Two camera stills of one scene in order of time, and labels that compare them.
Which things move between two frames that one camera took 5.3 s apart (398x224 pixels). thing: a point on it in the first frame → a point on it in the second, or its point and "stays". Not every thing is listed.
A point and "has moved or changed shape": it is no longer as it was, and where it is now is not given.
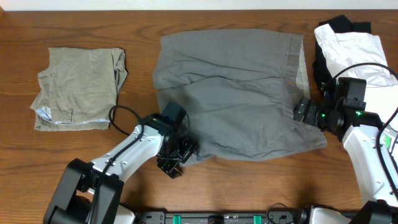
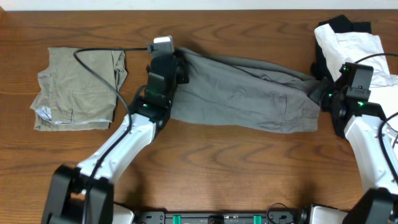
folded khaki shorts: (79, 89) stays
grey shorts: (240, 89) has moved or changed shape
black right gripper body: (313, 111) → (323, 93)
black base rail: (281, 214) stays
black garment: (339, 24) stays
